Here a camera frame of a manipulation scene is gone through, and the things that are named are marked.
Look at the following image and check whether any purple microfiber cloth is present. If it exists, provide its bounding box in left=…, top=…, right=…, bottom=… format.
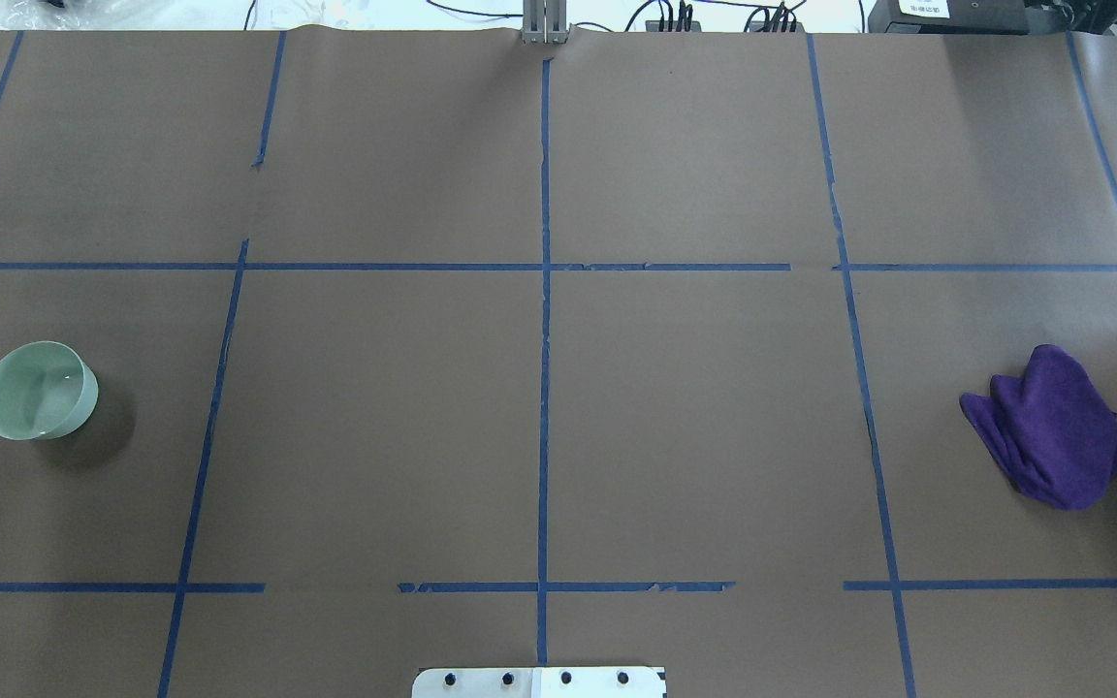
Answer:
left=958, top=344, right=1117, bottom=511

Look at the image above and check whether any black device box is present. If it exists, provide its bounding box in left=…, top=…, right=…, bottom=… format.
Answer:
left=866, top=1, right=1029, bottom=36

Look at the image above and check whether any black power strip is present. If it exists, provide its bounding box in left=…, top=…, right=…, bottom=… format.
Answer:
left=643, top=15, right=804, bottom=34

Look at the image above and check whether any pale green ceramic bowl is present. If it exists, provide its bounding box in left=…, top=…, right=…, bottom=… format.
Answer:
left=0, top=341, right=99, bottom=441

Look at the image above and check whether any aluminium frame post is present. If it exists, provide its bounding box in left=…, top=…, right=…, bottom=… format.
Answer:
left=522, top=0, right=571, bottom=45

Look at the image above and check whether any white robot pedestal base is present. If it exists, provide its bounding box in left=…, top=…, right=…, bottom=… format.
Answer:
left=411, top=666, right=668, bottom=697

